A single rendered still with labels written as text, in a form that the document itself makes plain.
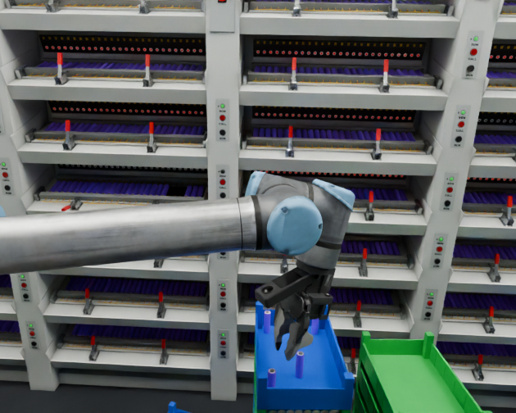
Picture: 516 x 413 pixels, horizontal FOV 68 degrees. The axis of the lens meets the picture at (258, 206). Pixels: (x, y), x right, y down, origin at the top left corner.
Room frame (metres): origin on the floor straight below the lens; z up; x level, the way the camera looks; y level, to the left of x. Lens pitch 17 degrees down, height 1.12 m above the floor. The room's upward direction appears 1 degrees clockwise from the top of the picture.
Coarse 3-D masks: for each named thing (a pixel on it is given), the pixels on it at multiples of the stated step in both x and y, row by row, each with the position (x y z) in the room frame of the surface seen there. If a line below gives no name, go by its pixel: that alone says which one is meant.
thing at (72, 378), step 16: (0, 368) 1.25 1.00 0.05; (16, 368) 1.26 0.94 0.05; (64, 368) 1.26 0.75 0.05; (96, 384) 1.23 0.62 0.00; (112, 384) 1.23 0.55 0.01; (128, 384) 1.23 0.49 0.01; (144, 384) 1.22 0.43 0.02; (160, 384) 1.22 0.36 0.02; (176, 384) 1.22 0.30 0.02; (192, 384) 1.22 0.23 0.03; (208, 384) 1.21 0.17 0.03; (240, 384) 1.21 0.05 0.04
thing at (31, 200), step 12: (48, 168) 1.35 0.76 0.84; (60, 168) 1.36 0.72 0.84; (36, 180) 1.27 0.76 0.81; (48, 180) 1.34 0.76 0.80; (36, 192) 1.25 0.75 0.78; (24, 204) 1.19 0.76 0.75; (36, 204) 1.23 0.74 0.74; (48, 204) 1.23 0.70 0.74; (60, 204) 1.23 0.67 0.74; (84, 204) 1.23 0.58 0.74; (96, 204) 1.23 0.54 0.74; (108, 204) 1.23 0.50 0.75
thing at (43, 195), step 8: (48, 192) 1.25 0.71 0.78; (56, 192) 1.25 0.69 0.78; (88, 200) 1.24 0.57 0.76; (96, 200) 1.24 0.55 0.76; (104, 200) 1.24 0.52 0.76; (112, 200) 1.23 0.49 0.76; (120, 200) 1.23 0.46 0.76; (128, 200) 1.23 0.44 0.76; (136, 200) 1.23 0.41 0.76; (144, 200) 1.23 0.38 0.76; (152, 200) 1.23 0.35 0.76; (160, 200) 1.23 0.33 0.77; (168, 200) 1.22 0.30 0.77; (176, 200) 1.22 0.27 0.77; (184, 200) 1.22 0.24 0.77; (192, 200) 1.22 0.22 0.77; (200, 200) 1.22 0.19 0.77
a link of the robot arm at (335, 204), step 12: (324, 192) 0.72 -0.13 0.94; (336, 192) 0.71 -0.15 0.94; (348, 192) 0.72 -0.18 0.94; (324, 204) 0.71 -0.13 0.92; (336, 204) 0.71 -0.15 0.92; (348, 204) 0.71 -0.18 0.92; (324, 216) 0.70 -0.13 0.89; (336, 216) 0.71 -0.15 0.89; (348, 216) 0.72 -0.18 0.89; (324, 228) 0.70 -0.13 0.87; (336, 228) 0.70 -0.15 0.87; (324, 240) 0.70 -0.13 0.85; (336, 240) 0.70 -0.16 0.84
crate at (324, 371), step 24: (264, 336) 0.89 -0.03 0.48; (288, 336) 0.90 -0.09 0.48; (264, 360) 0.80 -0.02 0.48; (312, 360) 0.80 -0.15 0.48; (336, 360) 0.79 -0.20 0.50; (264, 384) 0.65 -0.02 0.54; (288, 384) 0.72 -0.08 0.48; (312, 384) 0.72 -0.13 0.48; (336, 384) 0.72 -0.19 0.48; (264, 408) 0.65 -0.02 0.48; (288, 408) 0.65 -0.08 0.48; (312, 408) 0.65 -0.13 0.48; (336, 408) 0.65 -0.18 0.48
